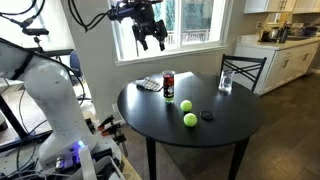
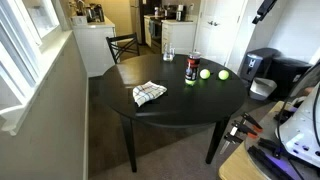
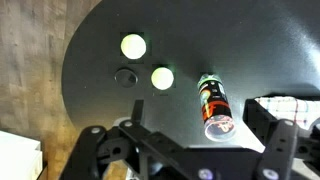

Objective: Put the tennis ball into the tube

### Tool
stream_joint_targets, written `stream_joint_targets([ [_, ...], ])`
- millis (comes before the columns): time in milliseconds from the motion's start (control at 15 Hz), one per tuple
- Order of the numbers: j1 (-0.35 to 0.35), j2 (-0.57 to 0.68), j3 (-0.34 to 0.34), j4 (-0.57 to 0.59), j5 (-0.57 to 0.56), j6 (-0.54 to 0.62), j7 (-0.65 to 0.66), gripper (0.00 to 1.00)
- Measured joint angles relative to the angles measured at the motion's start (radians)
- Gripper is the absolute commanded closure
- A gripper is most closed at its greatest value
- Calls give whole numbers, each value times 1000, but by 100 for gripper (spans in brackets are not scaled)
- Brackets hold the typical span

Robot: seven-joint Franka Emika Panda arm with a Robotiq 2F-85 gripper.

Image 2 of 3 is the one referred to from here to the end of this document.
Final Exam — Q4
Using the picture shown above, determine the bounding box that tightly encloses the round black wooden table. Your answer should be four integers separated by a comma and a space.
99, 53, 248, 174

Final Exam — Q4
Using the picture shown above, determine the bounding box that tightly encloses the yellow-green tennis ball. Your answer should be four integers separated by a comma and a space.
217, 69, 231, 81
199, 68, 212, 80

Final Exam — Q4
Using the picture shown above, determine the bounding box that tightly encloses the grey metal base plate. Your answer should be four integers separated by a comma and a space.
244, 109, 320, 180

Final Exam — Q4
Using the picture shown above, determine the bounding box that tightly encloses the white cabinet beside stove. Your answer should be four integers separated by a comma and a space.
161, 19, 198, 56

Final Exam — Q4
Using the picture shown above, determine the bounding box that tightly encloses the checkered white dish towel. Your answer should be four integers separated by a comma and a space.
132, 80, 168, 108

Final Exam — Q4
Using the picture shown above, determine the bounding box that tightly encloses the white kitchen counter cabinet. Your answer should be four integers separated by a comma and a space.
70, 15, 117, 78

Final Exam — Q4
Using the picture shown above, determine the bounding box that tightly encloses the black cross-back chair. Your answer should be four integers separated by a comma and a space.
105, 32, 141, 65

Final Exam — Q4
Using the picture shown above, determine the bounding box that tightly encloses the small countertop appliance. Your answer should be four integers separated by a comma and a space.
175, 4, 186, 22

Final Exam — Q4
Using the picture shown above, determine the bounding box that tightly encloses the light wooden robot bench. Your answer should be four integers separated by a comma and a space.
218, 100, 320, 180

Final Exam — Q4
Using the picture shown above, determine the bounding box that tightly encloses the silver kettle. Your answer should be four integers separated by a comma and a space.
84, 6, 98, 24

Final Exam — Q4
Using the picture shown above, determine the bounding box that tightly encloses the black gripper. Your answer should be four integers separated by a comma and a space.
252, 0, 278, 25

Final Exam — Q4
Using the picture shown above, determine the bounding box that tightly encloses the white framed window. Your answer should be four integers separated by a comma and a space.
0, 0, 73, 136

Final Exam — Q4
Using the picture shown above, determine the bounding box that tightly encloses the clear glass jar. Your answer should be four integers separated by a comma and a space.
162, 42, 176, 63

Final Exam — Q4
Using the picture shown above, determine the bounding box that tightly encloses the black coffee maker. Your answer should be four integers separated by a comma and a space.
94, 3, 106, 23

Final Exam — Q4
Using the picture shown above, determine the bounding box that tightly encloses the black kitchen stove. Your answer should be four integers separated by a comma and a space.
148, 16, 164, 54

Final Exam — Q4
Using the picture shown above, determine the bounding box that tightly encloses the white countertop container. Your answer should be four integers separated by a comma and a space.
70, 14, 88, 27

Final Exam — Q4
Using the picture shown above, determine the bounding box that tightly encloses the small white waste bin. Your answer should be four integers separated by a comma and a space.
249, 77, 278, 101

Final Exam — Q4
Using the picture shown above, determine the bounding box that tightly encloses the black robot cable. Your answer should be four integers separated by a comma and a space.
276, 61, 320, 148

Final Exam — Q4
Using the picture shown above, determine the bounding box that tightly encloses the dark grey trash can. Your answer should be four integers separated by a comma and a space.
239, 47, 281, 83

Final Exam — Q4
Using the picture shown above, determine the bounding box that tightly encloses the black mounting bracket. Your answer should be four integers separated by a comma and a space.
247, 137, 295, 180

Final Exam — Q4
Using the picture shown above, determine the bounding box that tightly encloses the white double door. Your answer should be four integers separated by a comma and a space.
194, 0, 248, 66

